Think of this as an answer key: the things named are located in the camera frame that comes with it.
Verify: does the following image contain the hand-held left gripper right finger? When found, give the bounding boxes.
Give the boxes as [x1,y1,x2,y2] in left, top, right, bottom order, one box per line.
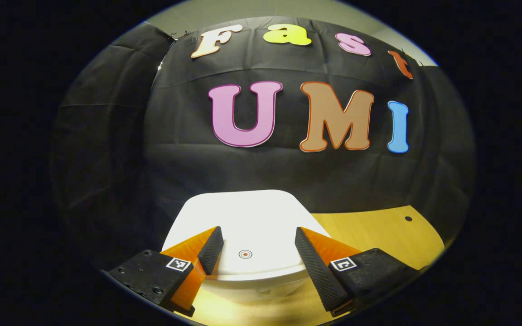
[295,226,418,317]

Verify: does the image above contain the black backdrop cloth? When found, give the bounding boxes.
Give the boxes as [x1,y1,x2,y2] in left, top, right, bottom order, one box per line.
[49,16,477,272]

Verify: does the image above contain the wooden desktop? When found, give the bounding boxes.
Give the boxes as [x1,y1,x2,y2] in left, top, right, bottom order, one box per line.
[188,205,445,326]

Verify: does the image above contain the white desktop garbage bin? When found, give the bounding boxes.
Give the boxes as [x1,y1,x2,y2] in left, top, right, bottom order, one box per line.
[161,189,334,304]

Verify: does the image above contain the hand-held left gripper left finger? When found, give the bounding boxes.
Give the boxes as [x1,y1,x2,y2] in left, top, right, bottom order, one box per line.
[107,225,224,317]

